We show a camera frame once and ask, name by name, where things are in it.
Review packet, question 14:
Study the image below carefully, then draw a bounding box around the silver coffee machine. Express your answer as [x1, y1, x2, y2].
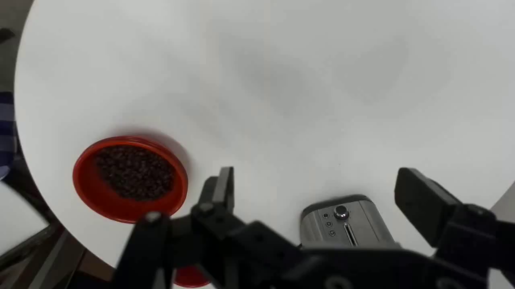
[298, 194, 401, 250]

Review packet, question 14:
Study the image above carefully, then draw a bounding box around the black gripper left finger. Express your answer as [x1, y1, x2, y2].
[115, 165, 302, 289]

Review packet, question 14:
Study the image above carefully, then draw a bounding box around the grey metal chair frame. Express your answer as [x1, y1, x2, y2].
[0, 223, 88, 289]

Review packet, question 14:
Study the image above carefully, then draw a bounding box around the red round bowl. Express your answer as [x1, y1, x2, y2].
[73, 134, 191, 224]

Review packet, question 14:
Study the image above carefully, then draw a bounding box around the dark coffee beans pile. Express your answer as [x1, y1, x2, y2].
[94, 146, 178, 202]

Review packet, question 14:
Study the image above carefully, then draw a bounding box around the small red round object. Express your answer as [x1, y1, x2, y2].
[174, 265, 215, 289]

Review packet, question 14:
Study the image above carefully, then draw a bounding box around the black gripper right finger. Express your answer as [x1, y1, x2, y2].
[395, 167, 515, 285]

